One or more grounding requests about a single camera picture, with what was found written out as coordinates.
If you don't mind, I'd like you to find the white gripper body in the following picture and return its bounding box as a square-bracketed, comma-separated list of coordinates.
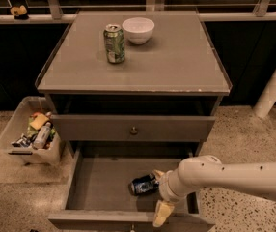
[159, 170, 187, 203]

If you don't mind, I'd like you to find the blue pepsi can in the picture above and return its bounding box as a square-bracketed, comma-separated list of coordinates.
[129, 173, 159, 195]

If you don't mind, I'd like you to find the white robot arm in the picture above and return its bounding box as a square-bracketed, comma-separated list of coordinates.
[152, 70, 276, 227]

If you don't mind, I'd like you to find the brass top drawer knob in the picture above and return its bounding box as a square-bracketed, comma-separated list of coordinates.
[130, 127, 138, 135]

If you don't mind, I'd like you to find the open grey middle drawer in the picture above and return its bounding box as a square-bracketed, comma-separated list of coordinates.
[48, 143, 214, 232]

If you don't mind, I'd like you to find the grey drawer cabinet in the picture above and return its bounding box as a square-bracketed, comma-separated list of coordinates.
[35, 10, 233, 232]

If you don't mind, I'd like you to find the grey top drawer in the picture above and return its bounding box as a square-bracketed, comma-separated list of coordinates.
[51, 115, 215, 142]

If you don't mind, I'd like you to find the green soda can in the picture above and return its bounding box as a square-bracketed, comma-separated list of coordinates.
[103, 24, 125, 64]

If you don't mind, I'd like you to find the white plastic bottle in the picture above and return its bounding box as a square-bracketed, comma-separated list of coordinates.
[33, 122, 51, 149]

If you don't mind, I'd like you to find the yellow sponge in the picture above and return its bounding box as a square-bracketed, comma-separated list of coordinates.
[30, 114, 49, 130]

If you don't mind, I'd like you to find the clear plastic storage bin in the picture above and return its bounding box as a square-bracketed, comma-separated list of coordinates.
[0, 97, 64, 165]

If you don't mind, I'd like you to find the white bowl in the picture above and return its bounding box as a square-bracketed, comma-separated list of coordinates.
[122, 17, 154, 44]

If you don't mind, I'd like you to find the white metal railing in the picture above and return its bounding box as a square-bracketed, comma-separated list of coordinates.
[0, 0, 276, 25]

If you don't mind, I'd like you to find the yellow and black object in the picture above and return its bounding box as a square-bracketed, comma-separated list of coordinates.
[10, 5, 29, 20]

